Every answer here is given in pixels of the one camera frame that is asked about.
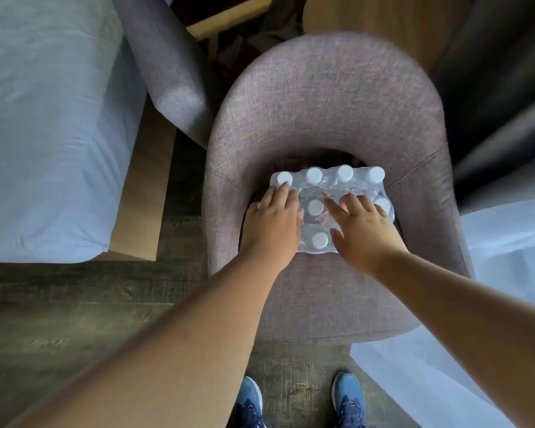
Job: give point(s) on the round wooden side table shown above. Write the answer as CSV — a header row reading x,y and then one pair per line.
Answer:
x,y
383,26

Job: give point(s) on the light wooden frame bar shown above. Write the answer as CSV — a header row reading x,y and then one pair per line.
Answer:
x,y
232,15

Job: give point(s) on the pile of dark clothes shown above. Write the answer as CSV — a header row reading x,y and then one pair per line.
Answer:
x,y
245,53

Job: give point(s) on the blue left shoe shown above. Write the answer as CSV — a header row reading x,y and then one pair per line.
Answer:
x,y
249,403

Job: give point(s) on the person's left forearm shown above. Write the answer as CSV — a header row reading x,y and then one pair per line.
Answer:
x,y
183,352

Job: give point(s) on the blue shoe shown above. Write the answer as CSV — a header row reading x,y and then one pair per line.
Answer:
x,y
249,403
348,403

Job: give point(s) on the grey fabric armchair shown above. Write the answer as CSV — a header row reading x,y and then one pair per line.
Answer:
x,y
330,98
160,62

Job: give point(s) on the dark grey curtain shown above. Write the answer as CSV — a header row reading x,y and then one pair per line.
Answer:
x,y
495,84

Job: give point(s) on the person's left hand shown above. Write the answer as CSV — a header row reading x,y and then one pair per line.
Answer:
x,y
272,227

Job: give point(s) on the bed with white sheet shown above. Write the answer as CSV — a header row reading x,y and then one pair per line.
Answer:
x,y
49,129

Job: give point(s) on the blue right shoe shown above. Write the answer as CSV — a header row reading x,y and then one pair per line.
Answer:
x,y
348,403

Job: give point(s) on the person's right hand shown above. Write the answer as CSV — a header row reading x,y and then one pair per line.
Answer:
x,y
365,236

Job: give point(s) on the plastic-wrapped pack of water bottles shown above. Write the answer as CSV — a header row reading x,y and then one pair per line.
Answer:
x,y
314,177

